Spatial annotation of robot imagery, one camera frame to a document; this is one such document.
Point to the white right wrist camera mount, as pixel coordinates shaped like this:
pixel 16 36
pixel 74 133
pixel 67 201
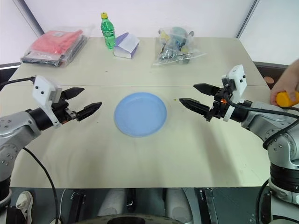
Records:
pixel 238 79

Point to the white sneaker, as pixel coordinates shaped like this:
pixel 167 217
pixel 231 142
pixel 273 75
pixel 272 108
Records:
pixel 24 203

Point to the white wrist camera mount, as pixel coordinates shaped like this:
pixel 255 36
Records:
pixel 238 79
pixel 43 87

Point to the purple and white carton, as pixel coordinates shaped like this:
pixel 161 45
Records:
pixel 126 45

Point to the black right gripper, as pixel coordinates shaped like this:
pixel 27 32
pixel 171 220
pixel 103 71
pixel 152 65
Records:
pixel 218 109

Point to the orange round object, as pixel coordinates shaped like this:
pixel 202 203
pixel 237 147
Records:
pixel 283 100

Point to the clear bag with red cloth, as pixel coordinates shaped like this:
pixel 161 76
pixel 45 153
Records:
pixel 56 44

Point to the dark rounded robot torso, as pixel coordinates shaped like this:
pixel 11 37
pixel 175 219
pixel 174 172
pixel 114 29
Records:
pixel 130 219

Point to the black table bracket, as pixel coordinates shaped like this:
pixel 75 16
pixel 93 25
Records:
pixel 206 205
pixel 78 205

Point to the clear bag with mixed items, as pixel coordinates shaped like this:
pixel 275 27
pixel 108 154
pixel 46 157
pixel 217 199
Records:
pixel 175 46

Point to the dark low furniture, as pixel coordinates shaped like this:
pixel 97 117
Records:
pixel 7 72

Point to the small brown round object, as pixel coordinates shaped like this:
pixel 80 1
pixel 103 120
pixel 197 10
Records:
pixel 269 79

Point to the grey metal frame post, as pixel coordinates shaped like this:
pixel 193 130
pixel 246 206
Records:
pixel 246 18
pixel 31 18

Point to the person's bare hand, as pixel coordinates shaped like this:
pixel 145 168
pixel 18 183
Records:
pixel 286 79

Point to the dark side table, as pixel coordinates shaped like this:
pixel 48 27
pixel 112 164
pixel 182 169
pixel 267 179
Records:
pixel 268 70

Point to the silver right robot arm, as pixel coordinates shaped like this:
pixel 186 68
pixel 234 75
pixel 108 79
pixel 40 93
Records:
pixel 280 140

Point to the green bottle with yellow cap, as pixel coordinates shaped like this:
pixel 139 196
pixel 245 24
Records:
pixel 108 32

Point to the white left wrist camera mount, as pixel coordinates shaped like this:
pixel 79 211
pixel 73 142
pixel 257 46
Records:
pixel 43 87

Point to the light blue round plate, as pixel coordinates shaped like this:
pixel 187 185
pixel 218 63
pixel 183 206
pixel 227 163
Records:
pixel 140 114

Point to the grey rounded robot leg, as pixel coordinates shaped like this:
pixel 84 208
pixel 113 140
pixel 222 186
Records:
pixel 112 201
pixel 178 205

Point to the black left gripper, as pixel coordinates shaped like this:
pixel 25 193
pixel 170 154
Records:
pixel 61 112

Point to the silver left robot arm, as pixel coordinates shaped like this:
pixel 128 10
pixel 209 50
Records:
pixel 14 130

